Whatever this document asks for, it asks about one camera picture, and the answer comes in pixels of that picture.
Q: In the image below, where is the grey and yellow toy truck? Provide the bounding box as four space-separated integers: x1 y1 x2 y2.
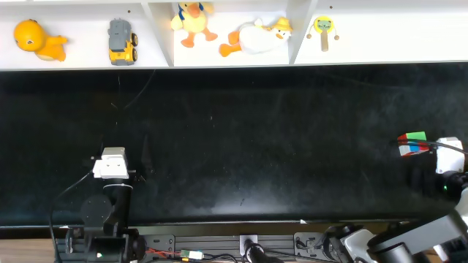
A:
107 18 140 67

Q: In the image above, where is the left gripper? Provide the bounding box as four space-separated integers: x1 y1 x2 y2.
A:
95 134 155 183

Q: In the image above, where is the orange rubber toy figure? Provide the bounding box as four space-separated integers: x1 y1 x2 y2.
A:
13 18 69 62

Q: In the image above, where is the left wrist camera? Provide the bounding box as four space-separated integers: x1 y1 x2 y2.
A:
91 146 130 180

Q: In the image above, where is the white shelf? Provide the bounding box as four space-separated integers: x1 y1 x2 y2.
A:
0 0 468 71

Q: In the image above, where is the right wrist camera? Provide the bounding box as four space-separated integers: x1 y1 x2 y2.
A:
434 137 466 175

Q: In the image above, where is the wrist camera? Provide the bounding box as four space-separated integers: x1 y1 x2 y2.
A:
91 146 130 180
434 137 466 175

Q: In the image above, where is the yellow rattle drum toy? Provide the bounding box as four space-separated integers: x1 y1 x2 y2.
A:
306 15 341 53

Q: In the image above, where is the mounting rail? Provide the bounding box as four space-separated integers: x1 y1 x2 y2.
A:
127 221 366 263

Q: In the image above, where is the many-coloured puzzle cube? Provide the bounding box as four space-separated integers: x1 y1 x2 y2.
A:
397 131 431 157

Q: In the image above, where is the white plush duck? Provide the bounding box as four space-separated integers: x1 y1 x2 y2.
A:
218 16 293 58

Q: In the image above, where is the yellow plush duck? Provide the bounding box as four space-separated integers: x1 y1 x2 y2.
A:
170 1 219 49

